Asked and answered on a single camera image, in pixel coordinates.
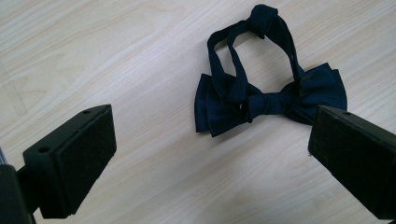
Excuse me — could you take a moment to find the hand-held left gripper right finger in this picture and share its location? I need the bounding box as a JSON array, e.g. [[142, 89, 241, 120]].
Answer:
[[307, 105, 396, 221]]

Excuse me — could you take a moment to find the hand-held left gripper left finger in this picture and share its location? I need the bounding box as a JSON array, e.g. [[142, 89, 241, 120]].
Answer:
[[17, 104, 118, 219]]

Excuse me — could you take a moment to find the navy blue bow tie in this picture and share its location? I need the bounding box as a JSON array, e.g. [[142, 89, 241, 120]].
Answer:
[[193, 3, 348, 138]]

